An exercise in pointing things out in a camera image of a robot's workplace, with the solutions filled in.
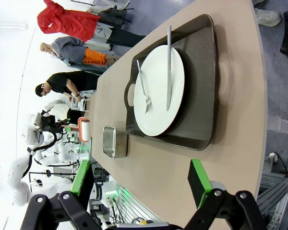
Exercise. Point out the white control box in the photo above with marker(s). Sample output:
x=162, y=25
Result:
x=110, y=191

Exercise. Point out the person in red jacket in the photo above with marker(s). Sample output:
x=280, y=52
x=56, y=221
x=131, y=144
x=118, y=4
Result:
x=67, y=21

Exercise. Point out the silver table knife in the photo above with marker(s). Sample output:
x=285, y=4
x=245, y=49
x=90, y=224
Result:
x=169, y=72

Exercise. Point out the silver fork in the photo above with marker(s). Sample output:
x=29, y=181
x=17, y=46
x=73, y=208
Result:
x=148, y=105

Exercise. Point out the aluminium mounting frame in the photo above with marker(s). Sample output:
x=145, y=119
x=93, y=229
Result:
x=273, y=198

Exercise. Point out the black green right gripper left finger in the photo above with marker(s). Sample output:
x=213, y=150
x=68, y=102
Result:
x=80, y=177

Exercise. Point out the small white device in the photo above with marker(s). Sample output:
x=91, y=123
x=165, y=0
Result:
x=81, y=104

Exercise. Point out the pink lint roller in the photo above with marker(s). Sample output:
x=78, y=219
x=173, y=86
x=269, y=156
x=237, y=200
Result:
x=85, y=129

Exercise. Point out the rectangular steel container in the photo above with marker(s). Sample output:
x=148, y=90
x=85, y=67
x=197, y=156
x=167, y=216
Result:
x=121, y=143

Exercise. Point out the white sneaker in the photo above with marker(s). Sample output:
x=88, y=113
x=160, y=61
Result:
x=266, y=15

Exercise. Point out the person in black shirt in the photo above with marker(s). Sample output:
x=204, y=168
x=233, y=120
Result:
x=62, y=81

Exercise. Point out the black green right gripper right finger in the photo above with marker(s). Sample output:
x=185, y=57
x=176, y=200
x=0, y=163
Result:
x=201, y=182

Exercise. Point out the dark grey serving tray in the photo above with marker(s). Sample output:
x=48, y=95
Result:
x=201, y=95

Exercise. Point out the white table leg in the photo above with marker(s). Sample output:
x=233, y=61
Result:
x=278, y=124

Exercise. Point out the person in grey shirt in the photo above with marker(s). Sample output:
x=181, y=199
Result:
x=67, y=49

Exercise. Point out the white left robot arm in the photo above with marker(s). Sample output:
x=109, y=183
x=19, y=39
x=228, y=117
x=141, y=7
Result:
x=19, y=182

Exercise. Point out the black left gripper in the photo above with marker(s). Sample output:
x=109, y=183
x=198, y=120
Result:
x=48, y=122

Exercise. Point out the white round plate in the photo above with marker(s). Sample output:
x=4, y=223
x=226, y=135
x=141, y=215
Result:
x=158, y=107

